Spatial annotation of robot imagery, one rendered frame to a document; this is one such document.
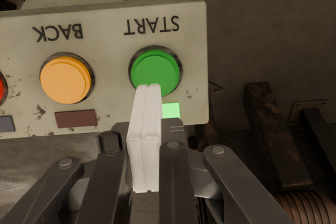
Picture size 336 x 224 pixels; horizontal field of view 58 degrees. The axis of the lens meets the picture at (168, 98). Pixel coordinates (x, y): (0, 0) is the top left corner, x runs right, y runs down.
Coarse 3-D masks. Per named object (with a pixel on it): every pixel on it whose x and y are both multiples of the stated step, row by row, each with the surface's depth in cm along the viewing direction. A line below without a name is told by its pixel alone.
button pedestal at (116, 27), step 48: (48, 0) 29; (96, 0) 28; (144, 0) 27; (192, 0) 24; (0, 48) 25; (48, 48) 25; (96, 48) 25; (144, 48) 25; (192, 48) 25; (48, 96) 26; (96, 96) 26; (192, 96) 27
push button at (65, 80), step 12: (60, 60) 24; (72, 60) 24; (48, 72) 24; (60, 72) 24; (72, 72) 24; (84, 72) 25; (48, 84) 25; (60, 84) 25; (72, 84) 25; (84, 84) 25; (60, 96) 25; (72, 96) 25
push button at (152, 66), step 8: (144, 56) 24; (152, 56) 24; (160, 56) 24; (168, 56) 24; (136, 64) 25; (144, 64) 24; (152, 64) 24; (160, 64) 24; (168, 64) 24; (176, 64) 25; (136, 72) 25; (144, 72) 25; (152, 72) 25; (160, 72) 25; (168, 72) 25; (176, 72) 25; (136, 80) 25; (144, 80) 25; (152, 80) 25; (160, 80) 25; (168, 80) 25; (176, 80) 25; (160, 88) 25; (168, 88) 25
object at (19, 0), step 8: (0, 0) 81; (8, 0) 82; (16, 0) 82; (24, 0) 82; (0, 8) 78; (8, 8) 80; (16, 8) 84; (208, 88) 107; (216, 88) 107; (208, 96) 106; (208, 120) 96; (200, 128) 94; (208, 128) 93; (216, 128) 95; (200, 136) 93; (208, 136) 90; (216, 136) 92; (200, 144) 91; (208, 144) 88; (208, 208) 77; (208, 216) 76
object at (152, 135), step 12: (156, 84) 19; (156, 96) 17; (156, 108) 16; (156, 120) 15; (144, 132) 14; (156, 132) 14; (144, 144) 13; (156, 144) 13; (156, 156) 14; (156, 168) 14; (156, 180) 14
